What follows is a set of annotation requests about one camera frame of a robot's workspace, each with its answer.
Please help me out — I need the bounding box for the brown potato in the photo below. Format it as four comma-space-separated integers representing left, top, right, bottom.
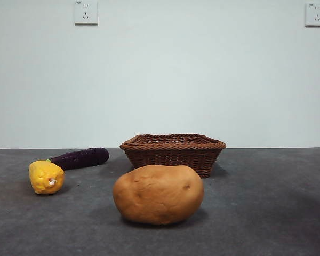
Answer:
112, 164, 205, 225

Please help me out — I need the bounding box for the yellow corn cob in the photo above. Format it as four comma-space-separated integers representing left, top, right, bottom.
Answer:
29, 159, 66, 195

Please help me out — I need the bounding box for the white wall socket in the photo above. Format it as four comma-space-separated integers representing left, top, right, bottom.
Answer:
305, 2, 320, 28
74, 1, 99, 26

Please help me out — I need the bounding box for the purple eggplant with green stem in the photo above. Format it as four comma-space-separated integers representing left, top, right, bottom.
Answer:
45, 147, 110, 171

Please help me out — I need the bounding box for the brown woven wicker basket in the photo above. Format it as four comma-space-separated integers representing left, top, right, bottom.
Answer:
119, 133, 227, 179

